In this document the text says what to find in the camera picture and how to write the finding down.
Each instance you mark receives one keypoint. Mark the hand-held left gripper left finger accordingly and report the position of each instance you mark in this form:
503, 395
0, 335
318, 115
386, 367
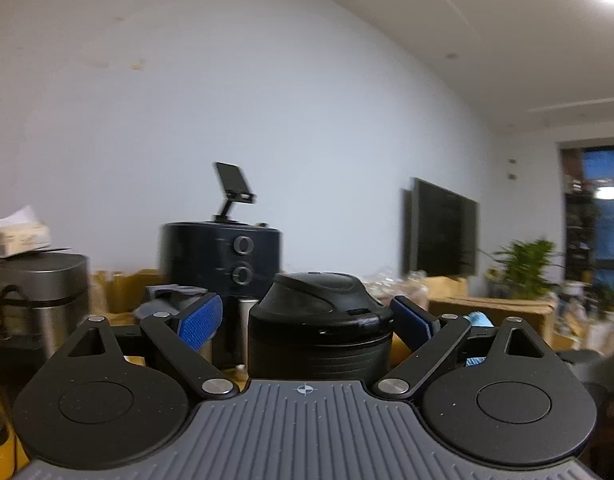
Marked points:
202, 320

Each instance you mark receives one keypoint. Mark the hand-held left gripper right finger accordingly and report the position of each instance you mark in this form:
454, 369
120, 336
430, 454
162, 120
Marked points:
412, 320

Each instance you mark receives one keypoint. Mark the blue microfiber cloth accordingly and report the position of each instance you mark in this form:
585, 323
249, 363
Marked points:
479, 319

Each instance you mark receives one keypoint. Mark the black gradient water bottle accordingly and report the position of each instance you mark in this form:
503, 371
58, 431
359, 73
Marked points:
317, 325

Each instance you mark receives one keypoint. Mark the plastic bag of flatbread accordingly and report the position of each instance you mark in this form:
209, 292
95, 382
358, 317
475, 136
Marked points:
407, 290

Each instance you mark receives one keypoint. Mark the dark blue air fryer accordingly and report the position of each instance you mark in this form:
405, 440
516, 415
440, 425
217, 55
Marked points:
197, 260

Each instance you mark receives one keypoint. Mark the cardboard box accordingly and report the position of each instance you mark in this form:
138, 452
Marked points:
497, 307

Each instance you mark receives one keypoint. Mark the black flat television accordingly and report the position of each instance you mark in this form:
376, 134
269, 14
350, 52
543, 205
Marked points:
444, 230

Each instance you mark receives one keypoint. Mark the green potted plant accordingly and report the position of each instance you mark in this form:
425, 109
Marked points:
527, 265

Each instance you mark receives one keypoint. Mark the black phone stand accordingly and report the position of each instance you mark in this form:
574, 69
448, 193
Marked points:
232, 177

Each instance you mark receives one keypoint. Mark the grey rice cooker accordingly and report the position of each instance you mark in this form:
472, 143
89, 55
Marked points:
47, 280

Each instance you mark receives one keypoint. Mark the dark window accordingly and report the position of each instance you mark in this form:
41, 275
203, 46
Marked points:
602, 210

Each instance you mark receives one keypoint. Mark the tissue box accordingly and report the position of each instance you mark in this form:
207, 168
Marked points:
17, 240

